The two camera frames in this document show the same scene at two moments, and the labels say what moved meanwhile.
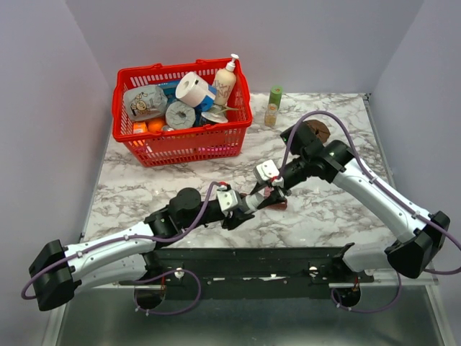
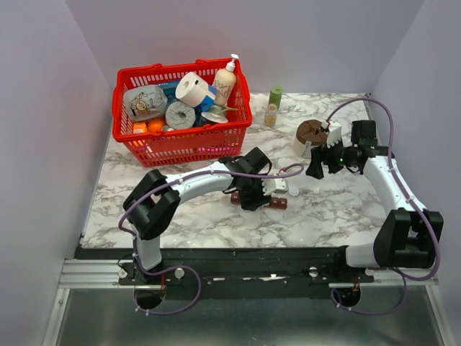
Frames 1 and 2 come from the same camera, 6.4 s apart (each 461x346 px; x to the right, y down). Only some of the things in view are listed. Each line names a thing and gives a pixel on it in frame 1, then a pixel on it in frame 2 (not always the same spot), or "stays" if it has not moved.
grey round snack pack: [145, 101] stays
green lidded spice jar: [273, 107] stays
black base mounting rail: [258, 273] stays
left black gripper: [236, 220] to [251, 204]
